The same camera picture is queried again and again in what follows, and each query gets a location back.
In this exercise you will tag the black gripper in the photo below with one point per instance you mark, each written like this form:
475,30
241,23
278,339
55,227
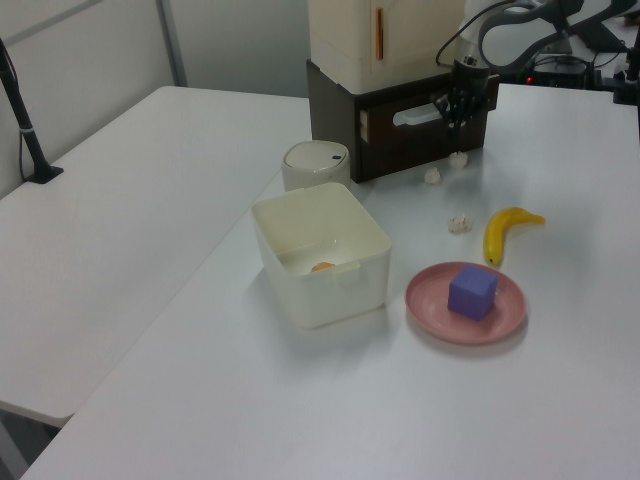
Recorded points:
470,80

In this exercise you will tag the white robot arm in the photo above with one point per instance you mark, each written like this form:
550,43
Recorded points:
475,35

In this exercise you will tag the black equipment box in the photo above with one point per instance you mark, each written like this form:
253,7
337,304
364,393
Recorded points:
560,72

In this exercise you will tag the yellow banana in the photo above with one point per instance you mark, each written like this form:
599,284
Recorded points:
496,233

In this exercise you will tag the dark brown wooden cabinet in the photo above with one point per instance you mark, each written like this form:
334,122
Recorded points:
330,110

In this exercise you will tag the white round trash can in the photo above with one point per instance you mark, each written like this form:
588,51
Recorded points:
312,167

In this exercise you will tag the black clamp device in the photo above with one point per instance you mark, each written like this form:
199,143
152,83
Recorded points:
627,82

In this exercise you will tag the purple cube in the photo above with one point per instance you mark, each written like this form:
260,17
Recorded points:
470,295

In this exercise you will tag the pink plate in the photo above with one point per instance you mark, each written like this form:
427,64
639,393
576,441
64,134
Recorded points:
425,305

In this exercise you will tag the small orange object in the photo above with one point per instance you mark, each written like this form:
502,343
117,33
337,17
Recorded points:
322,267

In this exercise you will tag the cream open rectangular bin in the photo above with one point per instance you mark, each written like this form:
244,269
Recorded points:
330,300

